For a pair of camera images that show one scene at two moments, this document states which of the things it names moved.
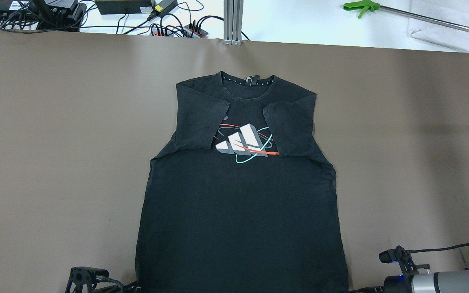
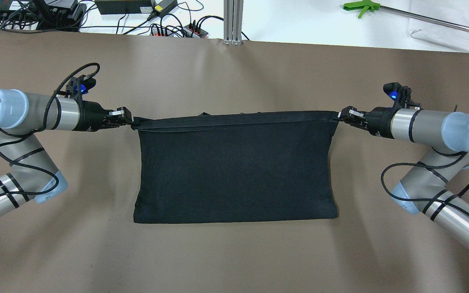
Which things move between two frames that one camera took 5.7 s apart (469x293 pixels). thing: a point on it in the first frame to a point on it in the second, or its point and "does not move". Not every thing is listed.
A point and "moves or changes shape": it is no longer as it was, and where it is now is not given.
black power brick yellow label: x=165 y=7 does not move
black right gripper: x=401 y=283 to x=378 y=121
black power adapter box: x=124 y=7 does not move
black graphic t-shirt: x=243 y=199 moves or changes shape
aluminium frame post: x=233 y=12 does not move
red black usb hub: x=193 y=31 does not move
